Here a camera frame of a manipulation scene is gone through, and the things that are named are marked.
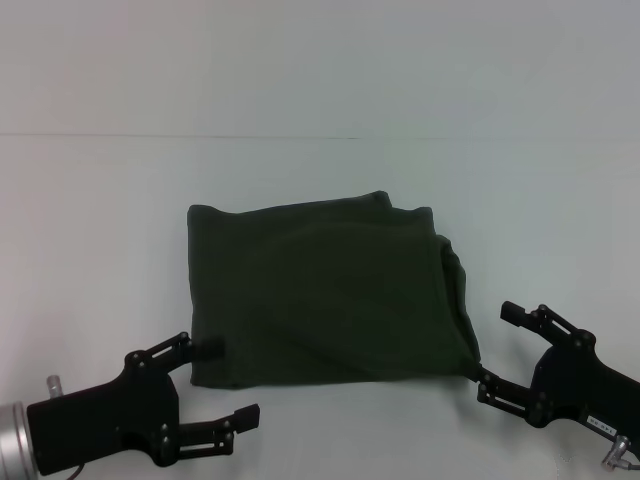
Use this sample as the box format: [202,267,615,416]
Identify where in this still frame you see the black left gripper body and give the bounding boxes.
[25,349,181,476]

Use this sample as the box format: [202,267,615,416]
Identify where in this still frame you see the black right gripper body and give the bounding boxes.
[527,332,640,444]

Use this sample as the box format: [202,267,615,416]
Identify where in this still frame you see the dark green t-shirt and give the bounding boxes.
[185,188,484,389]

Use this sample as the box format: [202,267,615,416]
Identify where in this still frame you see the left arm cable with connector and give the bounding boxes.
[45,375,89,479]

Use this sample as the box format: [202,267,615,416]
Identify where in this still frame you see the right arm silver cable connector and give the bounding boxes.
[599,434,634,471]

